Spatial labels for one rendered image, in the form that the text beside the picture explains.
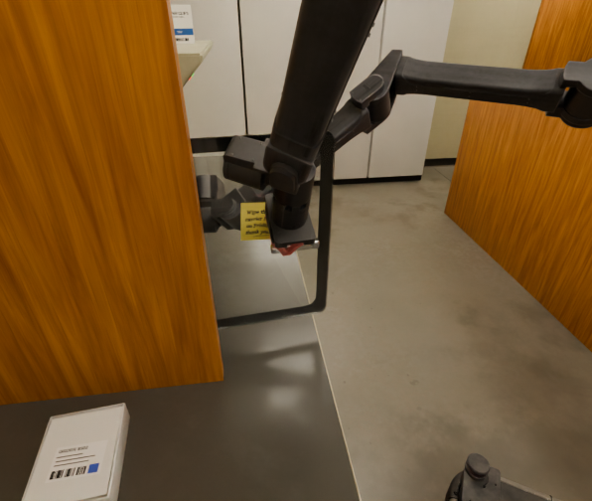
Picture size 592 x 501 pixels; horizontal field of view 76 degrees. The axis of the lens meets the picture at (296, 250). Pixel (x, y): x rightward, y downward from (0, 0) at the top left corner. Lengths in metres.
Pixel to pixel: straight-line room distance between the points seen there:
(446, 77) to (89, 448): 0.91
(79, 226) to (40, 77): 0.20
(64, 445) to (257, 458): 0.31
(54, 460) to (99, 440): 0.06
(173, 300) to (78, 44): 0.38
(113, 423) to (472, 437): 1.56
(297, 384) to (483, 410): 1.42
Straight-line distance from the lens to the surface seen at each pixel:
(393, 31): 3.96
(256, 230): 0.71
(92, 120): 0.56
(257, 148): 0.53
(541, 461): 2.05
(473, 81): 0.87
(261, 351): 0.85
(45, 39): 0.56
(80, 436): 0.76
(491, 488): 1.55
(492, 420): 2.08
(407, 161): 4.29
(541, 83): 0.87
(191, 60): 0.61
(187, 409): 0.78
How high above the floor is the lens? 1.56
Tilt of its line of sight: 32 degrees down
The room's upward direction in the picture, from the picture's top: straight up
